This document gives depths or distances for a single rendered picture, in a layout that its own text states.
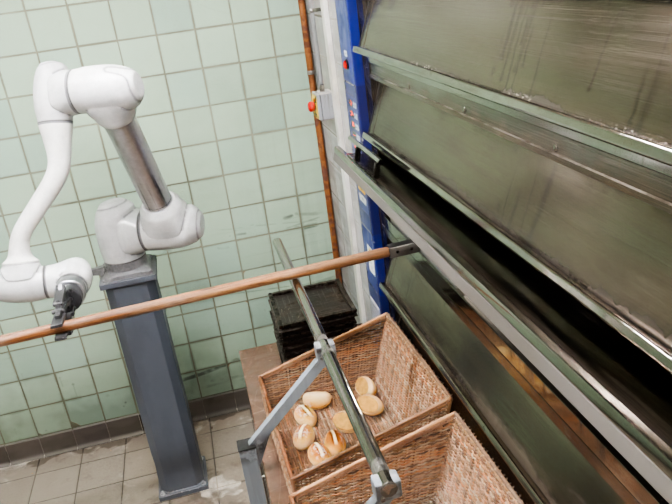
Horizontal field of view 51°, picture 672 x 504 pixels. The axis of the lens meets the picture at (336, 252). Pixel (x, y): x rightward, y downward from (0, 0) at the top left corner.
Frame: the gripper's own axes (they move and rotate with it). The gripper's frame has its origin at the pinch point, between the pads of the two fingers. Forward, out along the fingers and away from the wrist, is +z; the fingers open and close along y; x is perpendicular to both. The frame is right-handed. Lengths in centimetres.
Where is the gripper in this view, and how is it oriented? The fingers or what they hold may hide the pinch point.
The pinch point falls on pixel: (60, 326)
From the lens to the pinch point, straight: 199.6
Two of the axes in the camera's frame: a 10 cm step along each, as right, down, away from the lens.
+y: 1.2, 9.1, 3.9
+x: -9.7, 2.0, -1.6
